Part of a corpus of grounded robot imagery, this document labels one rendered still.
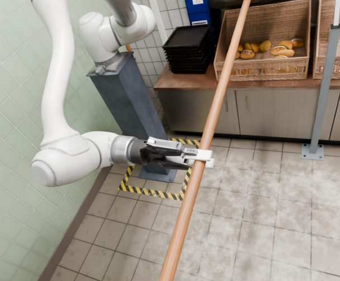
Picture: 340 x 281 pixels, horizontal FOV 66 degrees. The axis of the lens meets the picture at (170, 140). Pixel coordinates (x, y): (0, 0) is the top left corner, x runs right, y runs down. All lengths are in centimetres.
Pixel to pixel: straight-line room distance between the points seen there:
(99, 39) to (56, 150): 87
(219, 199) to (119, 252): 79
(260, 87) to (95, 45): 102
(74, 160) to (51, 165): 6
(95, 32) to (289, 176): 153
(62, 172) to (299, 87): 145
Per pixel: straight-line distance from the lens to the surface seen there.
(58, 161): 68
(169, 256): 60
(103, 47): 147
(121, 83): 151
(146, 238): 194
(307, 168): 207
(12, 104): 174
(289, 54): 194
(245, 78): 182
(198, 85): 188
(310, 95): 182
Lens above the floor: 168
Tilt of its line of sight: 45 degrees down
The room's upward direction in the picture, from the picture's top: 23 degrees counter-clockwise
